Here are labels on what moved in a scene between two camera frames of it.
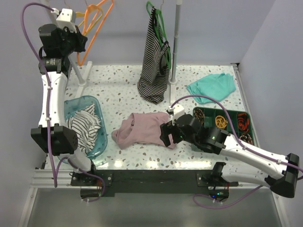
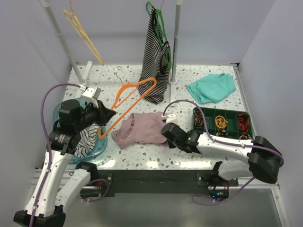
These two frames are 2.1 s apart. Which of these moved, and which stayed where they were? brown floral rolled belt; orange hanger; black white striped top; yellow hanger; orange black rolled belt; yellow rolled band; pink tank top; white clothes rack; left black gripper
Moved: yellow hanger; orange hanger; left black gripper
Stayed: white clothes rack; brown floral rolled belt; black white striped top; orange black rolled belt; pink tank top; yellow rolled band
